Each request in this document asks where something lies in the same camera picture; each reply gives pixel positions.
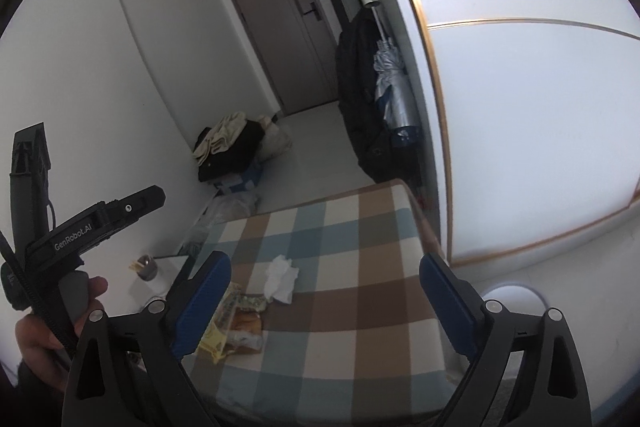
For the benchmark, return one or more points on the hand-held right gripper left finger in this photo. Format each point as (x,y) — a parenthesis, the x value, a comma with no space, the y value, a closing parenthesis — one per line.
(205,307)

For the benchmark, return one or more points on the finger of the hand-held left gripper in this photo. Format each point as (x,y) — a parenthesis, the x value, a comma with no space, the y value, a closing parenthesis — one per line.
(135,204)
(30,157)

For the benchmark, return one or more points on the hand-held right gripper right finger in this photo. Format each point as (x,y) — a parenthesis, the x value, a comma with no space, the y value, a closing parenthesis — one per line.
(445,302)

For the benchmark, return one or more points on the yellow snack wrapper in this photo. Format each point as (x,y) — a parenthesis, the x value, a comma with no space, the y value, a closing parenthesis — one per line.
(215,339)

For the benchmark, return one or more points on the orange snack wrapper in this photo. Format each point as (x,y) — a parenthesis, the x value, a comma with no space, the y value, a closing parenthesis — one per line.
(245,327)

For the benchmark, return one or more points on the green white snack wrapper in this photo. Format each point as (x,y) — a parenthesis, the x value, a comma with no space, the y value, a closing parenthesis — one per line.
(252,302)

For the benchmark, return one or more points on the white tissue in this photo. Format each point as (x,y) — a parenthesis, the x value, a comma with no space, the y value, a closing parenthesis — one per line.
(280,279)

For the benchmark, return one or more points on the person's left hand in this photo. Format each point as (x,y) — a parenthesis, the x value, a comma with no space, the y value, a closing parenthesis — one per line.
(37,342)

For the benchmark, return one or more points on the white bedside table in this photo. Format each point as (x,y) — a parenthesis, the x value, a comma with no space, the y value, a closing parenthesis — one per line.
(172,269)

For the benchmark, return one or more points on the grey cup with sticks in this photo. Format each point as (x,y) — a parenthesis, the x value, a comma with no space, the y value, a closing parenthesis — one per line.
(145,268)

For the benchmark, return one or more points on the clear plastic bag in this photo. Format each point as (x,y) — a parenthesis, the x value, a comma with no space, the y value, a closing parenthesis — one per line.
(225,212)

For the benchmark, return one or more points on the checkered bed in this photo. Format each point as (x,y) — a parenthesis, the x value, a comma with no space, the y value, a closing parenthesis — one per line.
(350,307)

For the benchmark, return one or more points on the beige cloth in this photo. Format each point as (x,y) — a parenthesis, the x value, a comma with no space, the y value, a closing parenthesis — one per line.
(222,137)

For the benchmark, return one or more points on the black clothing pile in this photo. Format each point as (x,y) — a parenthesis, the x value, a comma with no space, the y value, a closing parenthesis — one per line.
(235,154)

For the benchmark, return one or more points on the blue white box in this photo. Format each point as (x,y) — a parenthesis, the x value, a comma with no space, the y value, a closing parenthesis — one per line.
(245,179)

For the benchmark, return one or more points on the white plastic bag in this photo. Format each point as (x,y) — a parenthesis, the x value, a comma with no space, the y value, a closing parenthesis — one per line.
(275,139)

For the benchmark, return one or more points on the white gold-trimmed wardrobe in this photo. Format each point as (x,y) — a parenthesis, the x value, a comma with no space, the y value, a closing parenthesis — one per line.
(525,132)

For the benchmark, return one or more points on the black hanging coat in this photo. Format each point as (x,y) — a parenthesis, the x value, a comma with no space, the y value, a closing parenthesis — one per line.
(357,107)

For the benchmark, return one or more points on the silver folded umbrella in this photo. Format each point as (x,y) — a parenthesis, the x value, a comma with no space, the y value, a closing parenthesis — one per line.
(395,92)

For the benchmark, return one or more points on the grey door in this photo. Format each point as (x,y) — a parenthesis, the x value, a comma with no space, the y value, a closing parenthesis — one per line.
(285,32)

